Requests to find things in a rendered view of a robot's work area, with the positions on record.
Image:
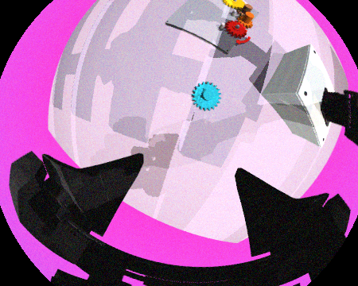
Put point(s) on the yellow gear with black stripe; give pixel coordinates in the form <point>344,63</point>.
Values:
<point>234,4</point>

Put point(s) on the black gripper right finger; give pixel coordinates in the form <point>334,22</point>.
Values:
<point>269,212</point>

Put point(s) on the red gear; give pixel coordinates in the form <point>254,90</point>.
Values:
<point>230,27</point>

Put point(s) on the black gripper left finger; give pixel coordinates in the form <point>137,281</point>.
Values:
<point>97,190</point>

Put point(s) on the teal gear with hub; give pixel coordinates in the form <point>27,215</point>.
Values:
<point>206,96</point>

